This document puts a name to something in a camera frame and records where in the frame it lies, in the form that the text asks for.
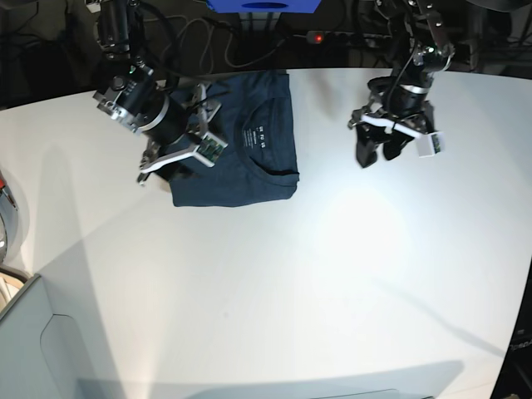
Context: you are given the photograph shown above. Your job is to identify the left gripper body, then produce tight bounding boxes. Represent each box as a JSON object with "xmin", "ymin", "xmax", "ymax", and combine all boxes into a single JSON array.
[{"xmin": 352, "ymin": 76, "xmax": 436, "ymax": 133}]

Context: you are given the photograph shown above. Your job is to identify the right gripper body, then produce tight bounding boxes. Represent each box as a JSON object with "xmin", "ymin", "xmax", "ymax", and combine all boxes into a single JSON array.
[{"xmin": 93, "ymin": 72, "xmax": 209, "ymax": 146}]

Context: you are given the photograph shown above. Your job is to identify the dark blue T-shirt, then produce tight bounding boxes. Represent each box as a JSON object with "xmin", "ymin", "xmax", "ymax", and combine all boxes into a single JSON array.
[{"xmin": 170, "ymin": 71, "xmax": 299, "ymax": 207}]

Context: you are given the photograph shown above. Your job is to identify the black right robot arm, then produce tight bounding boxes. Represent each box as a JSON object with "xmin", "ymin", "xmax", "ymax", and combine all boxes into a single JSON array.
[{"xmin": 94, "ymin": 1, "xmax": 201, "ymax": 148}]

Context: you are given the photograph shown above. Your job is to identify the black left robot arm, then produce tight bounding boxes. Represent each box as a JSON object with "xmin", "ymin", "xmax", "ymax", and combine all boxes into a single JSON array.
[{"xmin": 348, "ymin": 1, "xmax": 455, "ymax": 168}]

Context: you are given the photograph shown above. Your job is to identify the black power strip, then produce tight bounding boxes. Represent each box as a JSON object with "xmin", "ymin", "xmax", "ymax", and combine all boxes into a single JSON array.
[{"xmin": 303, "ymin": 30, "xmax": 392, "ymax": 49}]

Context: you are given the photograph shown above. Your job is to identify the blue plastic box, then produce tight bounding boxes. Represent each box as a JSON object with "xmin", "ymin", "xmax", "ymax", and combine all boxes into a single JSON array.
[{"xmin": 206, "ymin": 0, "xmax": 321, "ymax": 13}]

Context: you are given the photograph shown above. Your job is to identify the chrome round object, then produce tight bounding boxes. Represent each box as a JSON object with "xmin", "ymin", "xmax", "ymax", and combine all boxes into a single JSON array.
[{"xmin": 1, "ymin": 175, "xmax": 19, "ymax": 263}]

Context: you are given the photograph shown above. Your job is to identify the grey looped cable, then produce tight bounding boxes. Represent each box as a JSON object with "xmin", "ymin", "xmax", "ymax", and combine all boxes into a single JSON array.
[{"xmin": 160, "ymin": 16, "xmax": 288, "ymax": 72}]

